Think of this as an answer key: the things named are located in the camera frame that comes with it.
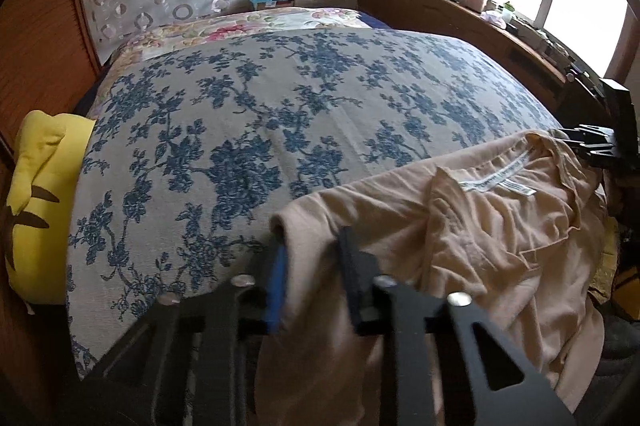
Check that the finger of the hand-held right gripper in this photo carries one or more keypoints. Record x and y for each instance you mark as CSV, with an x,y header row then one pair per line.
x,y
597,155
590,134

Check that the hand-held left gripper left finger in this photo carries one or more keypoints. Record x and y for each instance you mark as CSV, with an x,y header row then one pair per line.
x,y
277,291

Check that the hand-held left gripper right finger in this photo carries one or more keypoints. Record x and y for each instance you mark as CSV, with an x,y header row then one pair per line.
x,y
357,286

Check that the beige printed t-shirt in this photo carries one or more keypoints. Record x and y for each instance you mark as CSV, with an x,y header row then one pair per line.
x,y
450,246

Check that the clear bottle green cap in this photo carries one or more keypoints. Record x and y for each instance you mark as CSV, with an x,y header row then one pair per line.
x,y
508,11

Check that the pale purple cloth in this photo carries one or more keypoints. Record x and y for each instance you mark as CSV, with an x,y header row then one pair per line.
x,y
495,18

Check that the wooden window-side cabinet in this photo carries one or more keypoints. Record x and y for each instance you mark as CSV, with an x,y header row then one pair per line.
x,y
450,15

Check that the blue floral bed sheet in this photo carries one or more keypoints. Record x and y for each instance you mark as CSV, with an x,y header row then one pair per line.
x,y
250,105

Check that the navy blue blanket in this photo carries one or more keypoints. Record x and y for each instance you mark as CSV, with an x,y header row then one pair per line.
x,y
377,21

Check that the yellow plush toy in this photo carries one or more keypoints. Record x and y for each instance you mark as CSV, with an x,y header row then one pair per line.
x,y
45,186

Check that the pink floral quilt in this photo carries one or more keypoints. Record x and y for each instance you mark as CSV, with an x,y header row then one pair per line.
x,y
225,28

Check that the small cardboard box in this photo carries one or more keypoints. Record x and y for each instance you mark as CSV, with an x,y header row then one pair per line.
x,y
277,5

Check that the wooden wardrobe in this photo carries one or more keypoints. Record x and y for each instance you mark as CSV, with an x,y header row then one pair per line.
x,y
40,55

